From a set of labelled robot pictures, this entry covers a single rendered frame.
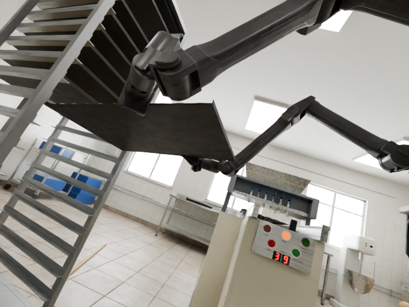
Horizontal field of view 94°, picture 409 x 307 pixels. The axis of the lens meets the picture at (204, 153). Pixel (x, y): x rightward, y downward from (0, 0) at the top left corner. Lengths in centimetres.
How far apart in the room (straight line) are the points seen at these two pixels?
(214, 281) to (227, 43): 157
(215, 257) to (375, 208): 500
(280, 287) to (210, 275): 80
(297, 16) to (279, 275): 90
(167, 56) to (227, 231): 145
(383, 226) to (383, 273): 99
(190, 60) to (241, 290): 89
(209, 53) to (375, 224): 592
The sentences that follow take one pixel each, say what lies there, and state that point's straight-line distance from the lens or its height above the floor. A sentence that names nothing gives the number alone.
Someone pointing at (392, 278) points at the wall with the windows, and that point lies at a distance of 627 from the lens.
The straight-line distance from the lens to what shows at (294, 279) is 101.
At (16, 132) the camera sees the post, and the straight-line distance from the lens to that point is 82.
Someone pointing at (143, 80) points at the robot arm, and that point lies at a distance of 41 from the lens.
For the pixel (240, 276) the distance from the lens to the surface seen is 98.
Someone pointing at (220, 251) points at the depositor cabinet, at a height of 55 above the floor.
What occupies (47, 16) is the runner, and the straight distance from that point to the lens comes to 140.
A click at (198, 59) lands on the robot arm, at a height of 103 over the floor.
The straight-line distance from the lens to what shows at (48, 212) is 132.
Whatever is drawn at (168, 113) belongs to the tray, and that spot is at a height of 100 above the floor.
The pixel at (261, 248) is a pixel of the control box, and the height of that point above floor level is 73.
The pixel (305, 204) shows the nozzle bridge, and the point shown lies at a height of 112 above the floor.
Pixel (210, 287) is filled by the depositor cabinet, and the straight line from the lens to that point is 172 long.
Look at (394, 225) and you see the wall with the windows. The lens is 636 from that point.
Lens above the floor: 79
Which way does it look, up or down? 16 degrees up
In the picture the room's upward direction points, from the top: 21 degrees clockwise
